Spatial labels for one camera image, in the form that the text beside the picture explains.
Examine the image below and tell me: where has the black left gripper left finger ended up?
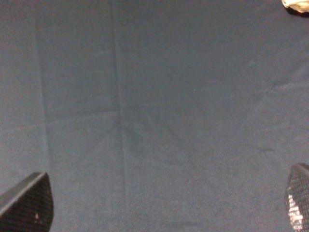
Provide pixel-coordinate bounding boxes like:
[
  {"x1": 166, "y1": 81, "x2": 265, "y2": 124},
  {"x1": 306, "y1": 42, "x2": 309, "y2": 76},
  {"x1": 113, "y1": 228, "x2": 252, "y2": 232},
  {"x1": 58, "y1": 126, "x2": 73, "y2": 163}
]
[{"x1": 0, "y1": 172, "x2": 54, "y2": 232}]

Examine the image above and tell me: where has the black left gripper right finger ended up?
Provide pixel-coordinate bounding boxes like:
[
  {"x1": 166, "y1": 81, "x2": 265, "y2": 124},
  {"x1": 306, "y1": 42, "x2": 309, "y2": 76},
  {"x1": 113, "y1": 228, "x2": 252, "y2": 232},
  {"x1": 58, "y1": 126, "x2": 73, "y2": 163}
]
[{"x1": 284, "y1": 163, "x2": 309, "y2": 232}]

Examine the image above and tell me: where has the black tablecloth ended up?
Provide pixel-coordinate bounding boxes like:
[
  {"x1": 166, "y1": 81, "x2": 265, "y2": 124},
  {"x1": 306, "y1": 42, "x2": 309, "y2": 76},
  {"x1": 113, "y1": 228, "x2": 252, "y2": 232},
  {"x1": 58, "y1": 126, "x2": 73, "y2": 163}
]
[{"x1": 0, "y1": 0, "x2": 309, "y2": 232}]

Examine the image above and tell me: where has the spiral cream horn pastry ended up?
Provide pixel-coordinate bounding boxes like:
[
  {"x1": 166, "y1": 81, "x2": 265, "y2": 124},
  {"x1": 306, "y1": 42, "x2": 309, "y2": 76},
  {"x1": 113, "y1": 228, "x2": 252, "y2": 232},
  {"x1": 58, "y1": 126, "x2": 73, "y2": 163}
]
[{"x1": 281, "y1": 0, "x2": 309, "y2": 13}]

